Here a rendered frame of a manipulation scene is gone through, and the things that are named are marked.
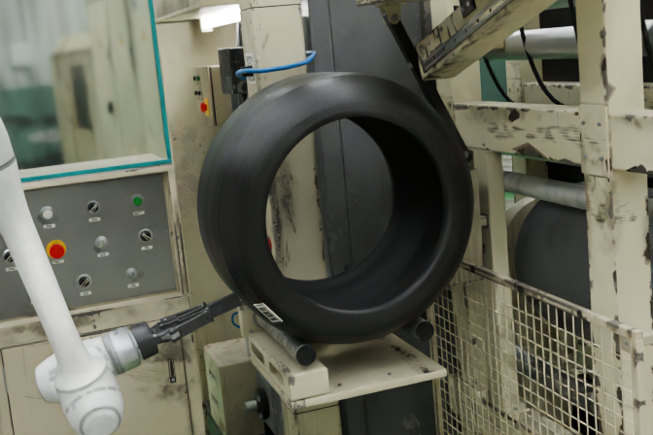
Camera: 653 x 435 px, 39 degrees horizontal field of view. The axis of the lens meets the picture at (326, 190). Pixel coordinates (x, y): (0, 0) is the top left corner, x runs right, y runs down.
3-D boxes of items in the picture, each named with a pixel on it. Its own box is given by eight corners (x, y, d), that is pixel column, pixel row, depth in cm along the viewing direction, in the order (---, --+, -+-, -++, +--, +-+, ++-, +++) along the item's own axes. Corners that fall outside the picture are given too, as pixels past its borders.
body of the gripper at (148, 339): (131, 333, 191) (173, 315, 193) (126, 323, 199) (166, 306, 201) (145, 365, 192) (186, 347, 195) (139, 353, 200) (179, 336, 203)
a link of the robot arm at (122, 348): (99, 330, 197) (125, 318, 199) (116, 368, 199) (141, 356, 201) (104, 342, 189) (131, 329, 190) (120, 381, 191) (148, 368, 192)
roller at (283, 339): (270, 305, 231) (274, 321, 232) (253, 311, 229) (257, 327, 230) (314, 343, 198) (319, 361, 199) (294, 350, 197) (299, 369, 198)
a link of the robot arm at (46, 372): (114, 365, 201) (125, 393, 189) (44, 396, 197) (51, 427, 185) (96, 323, 197) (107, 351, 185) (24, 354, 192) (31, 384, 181)
